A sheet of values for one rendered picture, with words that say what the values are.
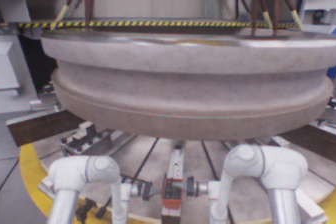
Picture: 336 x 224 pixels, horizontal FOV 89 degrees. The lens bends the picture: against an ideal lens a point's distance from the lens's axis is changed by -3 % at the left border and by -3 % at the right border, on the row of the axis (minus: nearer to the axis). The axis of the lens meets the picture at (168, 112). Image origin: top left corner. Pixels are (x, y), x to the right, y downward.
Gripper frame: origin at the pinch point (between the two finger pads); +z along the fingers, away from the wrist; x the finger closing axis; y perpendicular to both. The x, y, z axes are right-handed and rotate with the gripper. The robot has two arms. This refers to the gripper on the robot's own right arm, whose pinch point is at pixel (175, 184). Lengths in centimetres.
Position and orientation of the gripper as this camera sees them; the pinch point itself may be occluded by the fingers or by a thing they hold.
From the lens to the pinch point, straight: 136.5
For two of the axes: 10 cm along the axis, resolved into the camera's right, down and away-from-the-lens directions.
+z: -9.9, -0.6, 1.0
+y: 0.1, -8.9, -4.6
